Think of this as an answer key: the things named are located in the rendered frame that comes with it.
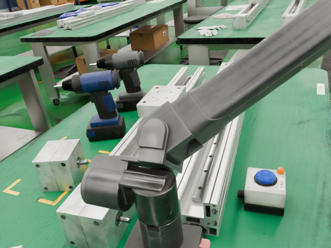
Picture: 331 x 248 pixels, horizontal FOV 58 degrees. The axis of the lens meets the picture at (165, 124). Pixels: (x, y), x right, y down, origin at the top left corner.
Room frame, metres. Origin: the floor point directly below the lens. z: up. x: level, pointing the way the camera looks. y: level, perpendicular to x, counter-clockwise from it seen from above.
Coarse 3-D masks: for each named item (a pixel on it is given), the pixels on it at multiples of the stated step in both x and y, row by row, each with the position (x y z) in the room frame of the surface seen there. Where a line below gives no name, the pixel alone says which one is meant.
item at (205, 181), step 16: (224, 128) 0.75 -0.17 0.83; (240, 128) 0.79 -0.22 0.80; (208, 144) 0.68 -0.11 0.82; (224, 144) 0.61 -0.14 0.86; (192, 160) 0.56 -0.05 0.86; (208, 160) 0.59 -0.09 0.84; (224, 160) 0.55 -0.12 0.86; (176, 176) 0.51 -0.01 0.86; (192, 176) 0.53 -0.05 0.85; (208, 176) 0.53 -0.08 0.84; (224, 176) 0.49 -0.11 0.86; (192, 192) 0.50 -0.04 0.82; (208, 192) 0.45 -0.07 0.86; (224, 192) 0.49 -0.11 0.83; (192, 208) 0.45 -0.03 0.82; (208, 208) 0.44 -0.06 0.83; (224, 208) 0.48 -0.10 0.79; (208, 224) 0.42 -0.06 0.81
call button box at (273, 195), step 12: (252, 168) 0.54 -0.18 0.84; (252, 180) 0.50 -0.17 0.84; (276, 180) 0.49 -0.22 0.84; (240, 192) 0.51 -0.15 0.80; (252, 192) 0.47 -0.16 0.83; (264, 192) 0.46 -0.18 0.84; (276, 192) 0.45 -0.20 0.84; (252, 204) 0.47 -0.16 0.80; (264, 204) 0.46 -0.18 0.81; (276, 204) 0.45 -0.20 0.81
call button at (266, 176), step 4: (260, 172) 0.51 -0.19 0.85; (264, 172) 0.50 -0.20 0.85; (268, 172) 0.50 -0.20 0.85; (272, 172) 0.50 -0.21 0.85; (256, 176) 0.50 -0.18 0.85; (260, 176) 0.49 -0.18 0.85; (264, 176) 0.49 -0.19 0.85; (268, 176) 0.49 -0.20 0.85; (272, 176) 0.49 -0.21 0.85; (260, 180) 0.48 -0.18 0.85; (264, 180) 0.48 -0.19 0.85; (268, 180) 0.48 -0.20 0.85; (272, 180) 0.48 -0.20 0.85
